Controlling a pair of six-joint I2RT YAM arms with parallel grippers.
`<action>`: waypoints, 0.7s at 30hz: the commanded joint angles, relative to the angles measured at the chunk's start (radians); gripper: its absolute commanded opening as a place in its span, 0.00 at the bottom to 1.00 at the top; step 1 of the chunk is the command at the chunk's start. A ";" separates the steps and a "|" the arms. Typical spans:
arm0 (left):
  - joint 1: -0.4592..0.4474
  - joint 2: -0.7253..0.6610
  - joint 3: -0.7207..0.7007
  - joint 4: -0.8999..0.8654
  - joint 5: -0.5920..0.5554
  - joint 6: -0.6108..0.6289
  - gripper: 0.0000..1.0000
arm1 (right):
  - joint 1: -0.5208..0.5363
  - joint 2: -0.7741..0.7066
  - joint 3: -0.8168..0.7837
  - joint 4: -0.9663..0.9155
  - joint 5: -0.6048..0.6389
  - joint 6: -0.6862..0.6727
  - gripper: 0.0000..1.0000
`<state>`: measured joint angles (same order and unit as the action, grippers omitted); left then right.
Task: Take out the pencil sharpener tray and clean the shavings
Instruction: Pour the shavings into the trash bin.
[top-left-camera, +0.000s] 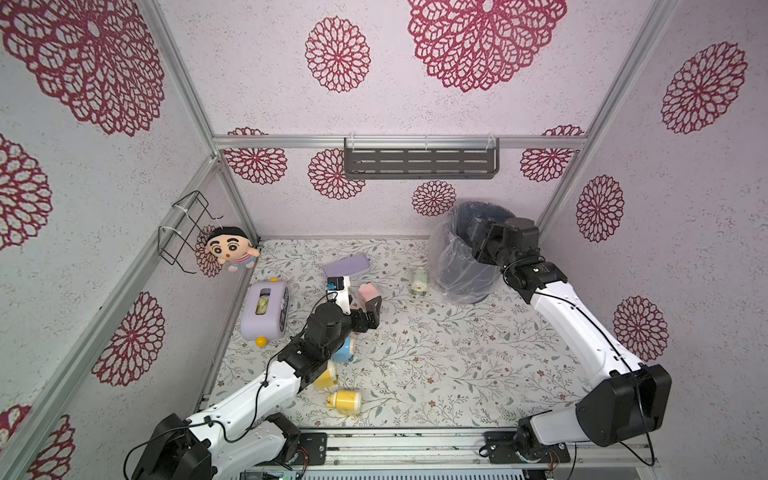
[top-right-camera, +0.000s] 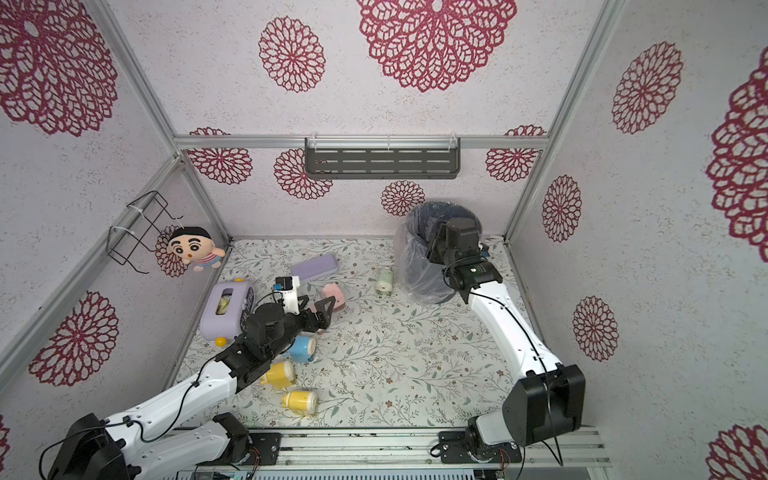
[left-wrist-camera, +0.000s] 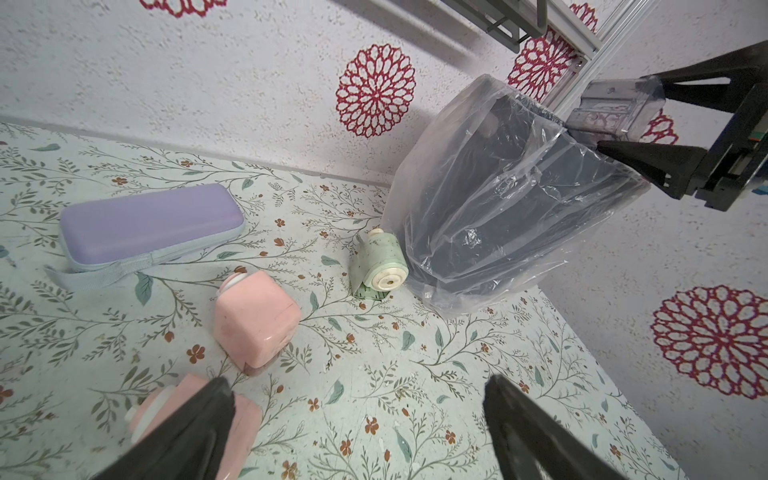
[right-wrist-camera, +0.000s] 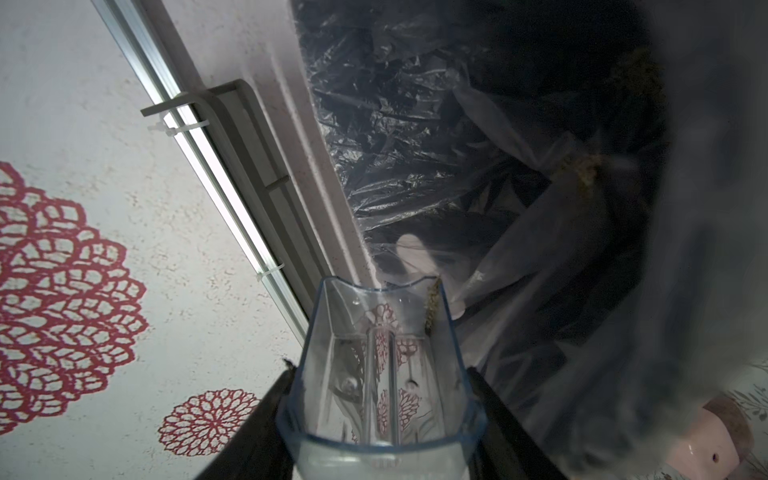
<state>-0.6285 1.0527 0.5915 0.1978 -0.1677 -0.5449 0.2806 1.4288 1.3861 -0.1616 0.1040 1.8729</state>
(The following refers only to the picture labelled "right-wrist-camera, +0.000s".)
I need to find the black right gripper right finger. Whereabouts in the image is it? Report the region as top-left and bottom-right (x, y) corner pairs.
(467, 367), (567, 480)

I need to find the pink pencil sharpener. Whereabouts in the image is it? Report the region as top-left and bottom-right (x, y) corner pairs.
(665, 395), (754, 480)

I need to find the clear plastic bin liner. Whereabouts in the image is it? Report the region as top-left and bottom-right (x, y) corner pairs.
(292, 1), (767, 478)

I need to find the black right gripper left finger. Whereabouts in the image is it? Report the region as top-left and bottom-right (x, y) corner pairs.
(195, 359), (297, 480)

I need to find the clear sharpener shavings tray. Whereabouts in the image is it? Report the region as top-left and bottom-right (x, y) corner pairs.
(277, 277), (487, 479)

